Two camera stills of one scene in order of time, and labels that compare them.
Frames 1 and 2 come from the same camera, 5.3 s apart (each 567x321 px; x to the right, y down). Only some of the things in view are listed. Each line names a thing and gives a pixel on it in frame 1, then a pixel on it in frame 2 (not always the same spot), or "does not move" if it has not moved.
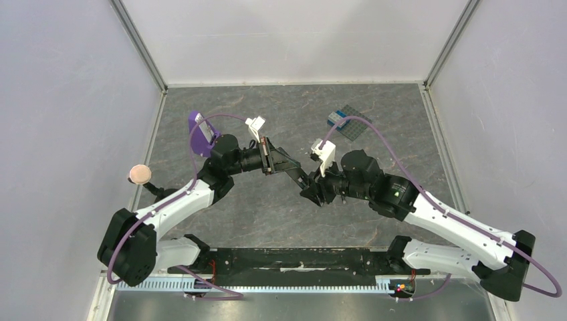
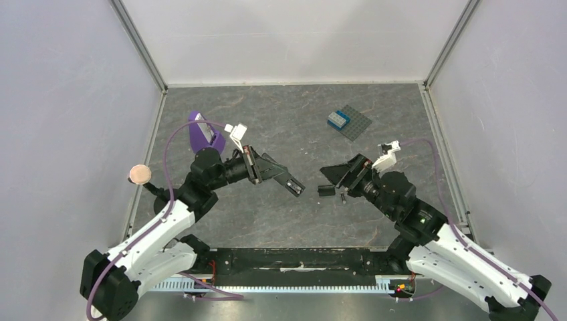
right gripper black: [319, 188] to [354, 172]
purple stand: [199, 142] does not move
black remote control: [299, 176] to [291, 183]
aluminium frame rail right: [467, 15] does not move
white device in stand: [204, 128] does not move
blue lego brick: [342, 114] does not move
